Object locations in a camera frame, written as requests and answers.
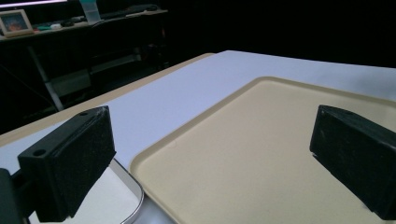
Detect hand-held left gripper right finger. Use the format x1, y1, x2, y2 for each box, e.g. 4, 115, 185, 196
309, 105, 396, 221

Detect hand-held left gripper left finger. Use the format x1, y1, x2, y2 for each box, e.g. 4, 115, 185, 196
17, 105, 117, 223

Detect white tray with metal rim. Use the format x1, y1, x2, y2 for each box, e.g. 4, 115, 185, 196
27, 158, 146, 224

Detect beige plastic tray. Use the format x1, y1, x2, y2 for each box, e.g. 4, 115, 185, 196
129, 76, 396, 224

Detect dark shelf desk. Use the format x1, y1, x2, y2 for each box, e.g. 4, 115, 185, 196
0, 8, 169, 125

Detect white table mat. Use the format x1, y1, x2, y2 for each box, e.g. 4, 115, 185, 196
0, 49, 396, 175

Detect monitor with lit edge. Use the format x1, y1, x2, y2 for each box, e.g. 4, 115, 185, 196
0, 0, 69, 8

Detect wooden picture frame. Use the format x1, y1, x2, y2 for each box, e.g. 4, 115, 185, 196
0, 8, 35, 38

